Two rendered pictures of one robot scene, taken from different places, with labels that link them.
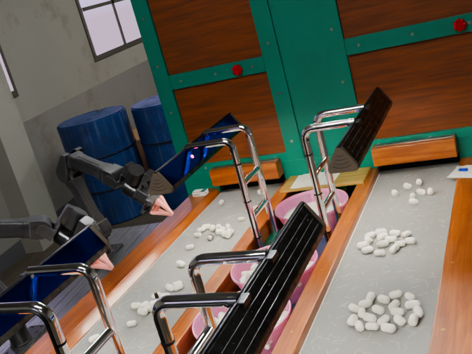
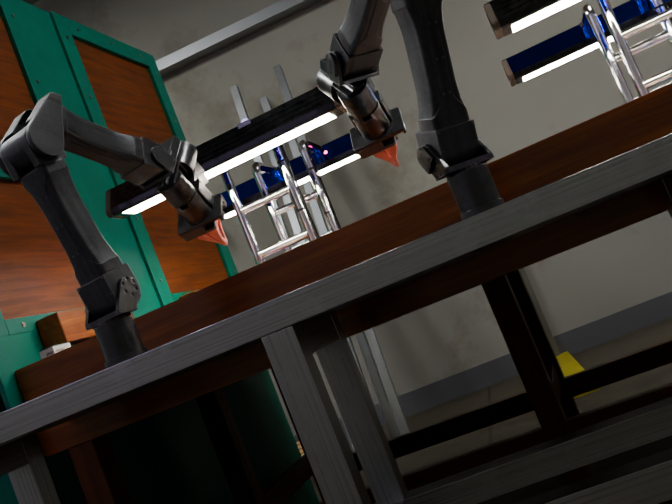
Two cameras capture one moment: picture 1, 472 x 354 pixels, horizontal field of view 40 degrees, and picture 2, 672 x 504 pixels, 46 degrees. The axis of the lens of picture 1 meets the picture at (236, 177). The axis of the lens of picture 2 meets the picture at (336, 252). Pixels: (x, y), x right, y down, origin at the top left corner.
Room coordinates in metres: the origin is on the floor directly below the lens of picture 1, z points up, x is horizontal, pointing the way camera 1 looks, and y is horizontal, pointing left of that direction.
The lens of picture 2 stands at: (2.33, 1.89, 0.61)
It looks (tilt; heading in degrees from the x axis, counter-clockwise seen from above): 5 degrees up; 259
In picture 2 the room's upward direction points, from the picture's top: 22 degrees counter-clockwise
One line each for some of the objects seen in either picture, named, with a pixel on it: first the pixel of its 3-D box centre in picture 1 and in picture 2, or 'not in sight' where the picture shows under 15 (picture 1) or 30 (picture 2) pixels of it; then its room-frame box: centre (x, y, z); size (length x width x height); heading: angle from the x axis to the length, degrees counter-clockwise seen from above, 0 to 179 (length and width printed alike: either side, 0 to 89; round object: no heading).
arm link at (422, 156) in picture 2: not in sight; (454, 155); (1.90, 0.79, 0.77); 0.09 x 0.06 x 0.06; 10
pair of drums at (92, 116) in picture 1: (142, 156); not in sight; (5.08, 0.67, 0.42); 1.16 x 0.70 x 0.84; 69
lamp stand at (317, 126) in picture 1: (348, 182); (313, 224); (1.93, -0.34, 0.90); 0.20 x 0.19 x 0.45; 154
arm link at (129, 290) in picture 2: not in sight; (109, 304); (2.45, 0.58, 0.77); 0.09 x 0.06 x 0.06; 140
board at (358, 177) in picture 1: (324, 180); not in sight; (2.37, -0.33, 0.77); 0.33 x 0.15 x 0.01; 64
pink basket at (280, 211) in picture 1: (313, 215); not in sight; (2.18, -0.23, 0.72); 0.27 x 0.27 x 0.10
